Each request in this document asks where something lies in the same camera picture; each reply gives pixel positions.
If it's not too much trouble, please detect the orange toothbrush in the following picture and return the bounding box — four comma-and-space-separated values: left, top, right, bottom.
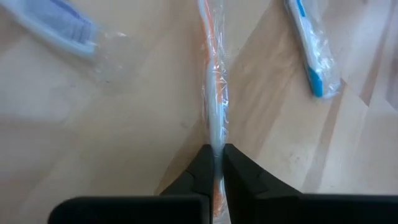
197, 0, 231, 224

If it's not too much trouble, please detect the light blue toothbrush in wrapper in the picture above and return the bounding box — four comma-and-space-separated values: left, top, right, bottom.
283, 0, 342, 100

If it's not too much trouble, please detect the dark blue toothbrush in wrapper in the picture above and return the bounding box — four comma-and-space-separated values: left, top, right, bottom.
0, 0, 131, 91

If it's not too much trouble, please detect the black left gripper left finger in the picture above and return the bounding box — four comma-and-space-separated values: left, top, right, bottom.
48, 144, 215, 224

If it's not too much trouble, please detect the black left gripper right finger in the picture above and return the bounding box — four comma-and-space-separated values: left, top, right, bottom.
224, 143, 398, 224

